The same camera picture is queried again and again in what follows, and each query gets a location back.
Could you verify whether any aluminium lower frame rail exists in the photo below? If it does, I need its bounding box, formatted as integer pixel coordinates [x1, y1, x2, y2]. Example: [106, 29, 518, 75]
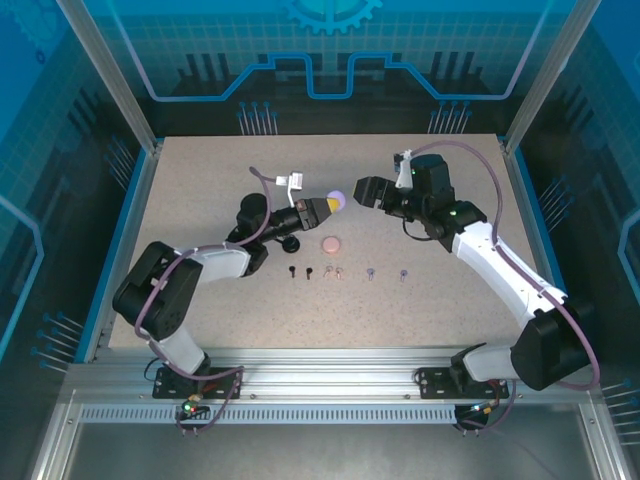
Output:
[27, 389, 84, 480]
[577, 394, 624, 480]

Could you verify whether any aluminium blue side rail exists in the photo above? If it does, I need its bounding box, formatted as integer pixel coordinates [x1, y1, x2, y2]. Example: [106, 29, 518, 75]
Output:
[74, 142, 164, 364]
[499, 137, 589, 364]

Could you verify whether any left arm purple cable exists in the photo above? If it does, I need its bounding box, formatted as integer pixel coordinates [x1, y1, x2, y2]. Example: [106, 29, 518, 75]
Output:
[133, 167, 246, 436]

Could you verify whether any slotted grey cable duct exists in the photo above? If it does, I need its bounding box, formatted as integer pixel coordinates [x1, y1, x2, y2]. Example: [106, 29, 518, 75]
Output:
[78, 405, 461, 426]

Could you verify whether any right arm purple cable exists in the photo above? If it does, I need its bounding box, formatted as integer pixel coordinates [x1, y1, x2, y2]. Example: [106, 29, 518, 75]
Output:
[407, 139, 602, 437]

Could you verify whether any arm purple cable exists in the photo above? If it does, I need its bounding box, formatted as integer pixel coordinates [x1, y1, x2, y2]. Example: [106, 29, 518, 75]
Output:
[133, 167, 246, 436]
[407, 139, 602, 437]

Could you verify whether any aluminium frame cross beam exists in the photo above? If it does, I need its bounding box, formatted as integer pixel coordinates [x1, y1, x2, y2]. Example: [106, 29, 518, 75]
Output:
[64, 347, 596, 406]

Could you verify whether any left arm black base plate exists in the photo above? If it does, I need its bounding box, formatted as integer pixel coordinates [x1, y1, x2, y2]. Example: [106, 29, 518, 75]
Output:
[152, 366, 246, 401]

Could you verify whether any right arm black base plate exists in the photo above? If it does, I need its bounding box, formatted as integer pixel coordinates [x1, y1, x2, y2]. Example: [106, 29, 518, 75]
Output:
[417, 367, 511, 401]

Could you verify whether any small connector board with LED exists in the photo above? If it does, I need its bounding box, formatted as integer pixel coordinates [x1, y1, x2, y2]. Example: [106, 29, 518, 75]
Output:
[455, 399, 502, 426]
[174, 393, 211, 421]

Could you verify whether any aluminium frame post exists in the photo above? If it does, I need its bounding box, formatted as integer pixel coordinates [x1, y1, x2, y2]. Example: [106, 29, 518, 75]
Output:
[502, 0, 604, 151]
[54, 0, 164, 151]

